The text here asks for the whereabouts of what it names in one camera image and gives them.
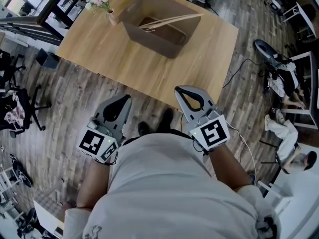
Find person's black right shoe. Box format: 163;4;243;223
156;107;174;132

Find black floor box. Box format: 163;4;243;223
35;48;60;70

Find brown plastic container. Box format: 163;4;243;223
117;0;202;59

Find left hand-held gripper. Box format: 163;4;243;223
77;94;133;164

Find person's right forearm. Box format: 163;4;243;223
208;142;253;192

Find pink clothes on chair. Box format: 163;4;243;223
4;93;25;131

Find white frame desk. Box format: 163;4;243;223
280;50;319;130

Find person's white shirt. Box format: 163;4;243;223
63;132;282;239

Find black floor cable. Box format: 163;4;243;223
222;58;263;89

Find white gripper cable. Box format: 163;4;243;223
226;122;258;181

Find black and white chair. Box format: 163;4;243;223
253;38;300;97

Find pink flowers in vase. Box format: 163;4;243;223
84;0;118;26

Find person's left forearm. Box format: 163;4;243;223
75;155;112;210

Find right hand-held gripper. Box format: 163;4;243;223
174;85;231;152

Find black office chair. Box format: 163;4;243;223
0;83;52;134

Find small white table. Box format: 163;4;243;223
283;1;318;39

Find person's black shoe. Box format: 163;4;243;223
156;107;174;132
138;120;151;137

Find person's black left shoe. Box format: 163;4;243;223
138;120;151;137

